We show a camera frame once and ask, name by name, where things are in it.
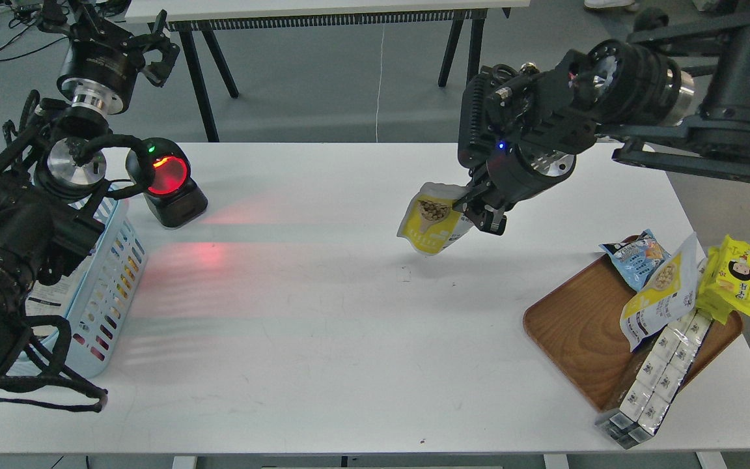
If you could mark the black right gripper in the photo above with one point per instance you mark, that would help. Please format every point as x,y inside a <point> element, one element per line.
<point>520,132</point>

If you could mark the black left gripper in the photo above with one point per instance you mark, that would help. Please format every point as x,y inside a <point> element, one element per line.
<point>96,59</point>

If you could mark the yellow white snack pouch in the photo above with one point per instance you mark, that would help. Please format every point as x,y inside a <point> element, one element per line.
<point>668,295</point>
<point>431,223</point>

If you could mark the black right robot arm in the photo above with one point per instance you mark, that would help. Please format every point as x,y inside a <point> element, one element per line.
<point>676,96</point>

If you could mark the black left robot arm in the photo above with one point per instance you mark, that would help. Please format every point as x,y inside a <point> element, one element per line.
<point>60,163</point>

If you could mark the blue snack bag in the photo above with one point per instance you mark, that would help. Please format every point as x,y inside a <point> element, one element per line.
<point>636,260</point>

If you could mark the light blue plastic basket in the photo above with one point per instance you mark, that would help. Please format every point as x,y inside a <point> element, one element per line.
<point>105,296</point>

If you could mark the white boxed snack multipack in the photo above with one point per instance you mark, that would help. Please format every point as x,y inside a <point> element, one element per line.
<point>658,369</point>

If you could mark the white snack packet in basket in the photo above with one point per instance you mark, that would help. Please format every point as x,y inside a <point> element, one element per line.
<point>57,299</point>

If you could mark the bright yellow snack pack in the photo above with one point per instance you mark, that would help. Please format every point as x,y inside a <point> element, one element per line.
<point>725,284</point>

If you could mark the black barcode scanner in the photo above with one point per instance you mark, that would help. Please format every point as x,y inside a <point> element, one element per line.
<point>172,195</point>

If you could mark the wooden tray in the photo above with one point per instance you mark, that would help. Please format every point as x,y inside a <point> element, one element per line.
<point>577,326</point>

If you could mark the black frame background table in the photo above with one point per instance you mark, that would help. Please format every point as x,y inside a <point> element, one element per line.
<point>207,17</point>

